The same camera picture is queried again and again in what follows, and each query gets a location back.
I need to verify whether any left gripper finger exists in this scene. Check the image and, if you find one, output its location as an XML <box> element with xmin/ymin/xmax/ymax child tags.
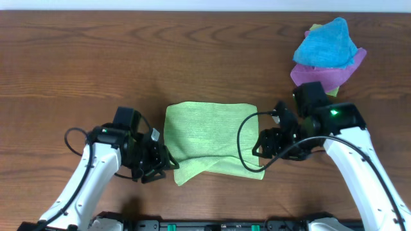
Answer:
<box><xmin>162</xmin><ymin>146</ymin><xmax>179</xmax><ymax>170</ymax></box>
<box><xmin>141</xmin><ymin>169</ymin><xmax>166</xmax><ymax>184</ymax></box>

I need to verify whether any green microfiber cloth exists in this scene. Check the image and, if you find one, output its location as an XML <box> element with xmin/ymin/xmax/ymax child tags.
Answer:
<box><xmin>164</xmin><ymin>101</ymin><xmax>265</xmax><ymax>186</ymax></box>

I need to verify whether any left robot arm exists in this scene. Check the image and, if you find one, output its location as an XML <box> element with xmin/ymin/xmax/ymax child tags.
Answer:
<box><xmin>19</xmin><ymin>107</ymin><xmax>179</xmax><ymax>230</ymax></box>

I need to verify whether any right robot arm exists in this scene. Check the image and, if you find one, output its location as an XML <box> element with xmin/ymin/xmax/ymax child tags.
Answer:
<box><xmin>252</xmin><ymin>81</ymin><xmax>410</xmax><ymax>230</ymax></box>

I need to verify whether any yellow-green cloth at bottom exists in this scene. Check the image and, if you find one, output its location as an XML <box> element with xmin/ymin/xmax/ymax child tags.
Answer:
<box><xmin>310</xmin><ymin>24</ymin><xmax>339</xmax><ymax>97</ymax></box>

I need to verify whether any purple microfiber cloth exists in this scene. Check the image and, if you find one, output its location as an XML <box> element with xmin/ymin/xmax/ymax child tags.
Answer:
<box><xmin>290</xmin><ymin>48</ymin><xmax>367</xmax><ymax>93</ymax></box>

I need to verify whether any blue microfiber cloth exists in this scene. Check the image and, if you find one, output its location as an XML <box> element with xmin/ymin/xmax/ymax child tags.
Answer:
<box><xmin>293</xmin><ymin>17</ymin><xmax>358</xmax><ymax>68</ymax></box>

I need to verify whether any right black cable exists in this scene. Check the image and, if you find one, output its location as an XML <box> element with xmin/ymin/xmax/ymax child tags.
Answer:
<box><xmin>236</xmin><ymin>110</ymin><xmax>407</xmax><ymax>231</ymax></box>

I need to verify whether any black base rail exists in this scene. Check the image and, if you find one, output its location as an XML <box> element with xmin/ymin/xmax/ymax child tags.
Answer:
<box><xmin>88</xmin><ymin>212</ymin><xmax>364</xmax><ymax>231</ymax></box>

